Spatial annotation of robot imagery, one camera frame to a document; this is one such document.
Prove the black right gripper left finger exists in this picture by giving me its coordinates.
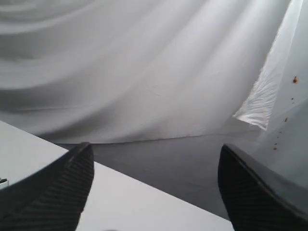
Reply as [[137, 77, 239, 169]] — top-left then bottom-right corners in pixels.
[[0, 142, 94, 231]]

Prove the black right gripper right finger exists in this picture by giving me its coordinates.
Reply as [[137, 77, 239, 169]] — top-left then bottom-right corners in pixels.
[[218, 144, 308, 231]]

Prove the white five-outlet power strip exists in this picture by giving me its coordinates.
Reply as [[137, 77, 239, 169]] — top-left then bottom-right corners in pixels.
[[0, 178, 9, 190]]

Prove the grey backdrop cloth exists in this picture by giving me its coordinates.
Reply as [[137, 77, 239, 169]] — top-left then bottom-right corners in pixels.
[[0, 0, 308, 218]]

